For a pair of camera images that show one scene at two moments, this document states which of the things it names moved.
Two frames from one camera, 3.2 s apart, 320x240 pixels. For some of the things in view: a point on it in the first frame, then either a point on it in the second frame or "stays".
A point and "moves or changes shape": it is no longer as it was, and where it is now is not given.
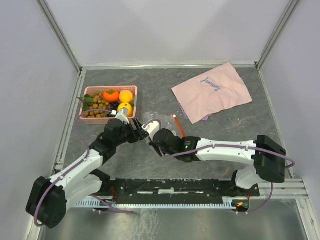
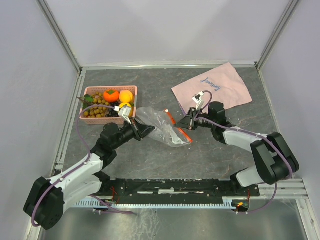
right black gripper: x=155 y=147 -> x=188 y=122
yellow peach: x=126 y=96 stays
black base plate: x=140 y=189 stays
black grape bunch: x=113 y=106 stays
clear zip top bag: x=168 y=121 moves or changes shape
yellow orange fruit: x=127 y=106 stays
